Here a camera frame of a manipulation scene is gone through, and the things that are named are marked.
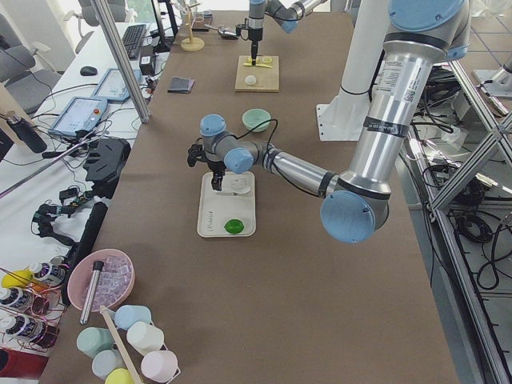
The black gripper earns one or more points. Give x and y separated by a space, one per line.
254 34
216 166

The white ceramic spoon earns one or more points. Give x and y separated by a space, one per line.
235 192

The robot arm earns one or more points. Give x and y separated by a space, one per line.
286 17
355 202

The mint green bowl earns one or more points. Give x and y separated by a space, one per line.
256 120

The pink bowl with cubes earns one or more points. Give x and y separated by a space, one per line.
116 280

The metal tube in bowl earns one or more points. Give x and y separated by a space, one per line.
89 299

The yellow plastic knife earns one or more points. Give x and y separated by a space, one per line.
258 64

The bamboo cutting board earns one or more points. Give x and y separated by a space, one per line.
267 79

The metal scoop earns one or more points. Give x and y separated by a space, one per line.
223 32

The beige rabbit tray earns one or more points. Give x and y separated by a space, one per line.
215 210

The green lime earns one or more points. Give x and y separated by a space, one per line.
234 226

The wooden mug tree stand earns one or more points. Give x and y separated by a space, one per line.
190 43

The folded grey cloth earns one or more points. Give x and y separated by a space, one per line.
180 85

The black keyboard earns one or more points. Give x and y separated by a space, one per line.
132 40

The blue teach pendant far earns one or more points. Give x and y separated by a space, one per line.
112 87

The blue teach pendant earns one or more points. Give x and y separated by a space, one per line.
112 87
81 113

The blue teach pendant near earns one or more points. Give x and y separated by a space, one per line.
81 113

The black computer mouse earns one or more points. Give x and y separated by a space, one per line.
87 71

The light blue cup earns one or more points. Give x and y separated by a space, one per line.
127 315

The white cup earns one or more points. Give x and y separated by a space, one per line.
145 338

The black water bottle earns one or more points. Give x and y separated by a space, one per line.
25 132

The pink cup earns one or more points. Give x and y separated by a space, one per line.
160 366

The mint green cup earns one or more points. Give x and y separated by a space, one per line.
93 340

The pale blue cup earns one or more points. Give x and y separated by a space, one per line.
106 362

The yellow cup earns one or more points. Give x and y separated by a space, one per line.
119 376

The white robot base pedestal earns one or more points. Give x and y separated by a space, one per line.
342 119

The aluminium frame post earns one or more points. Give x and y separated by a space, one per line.
114 41

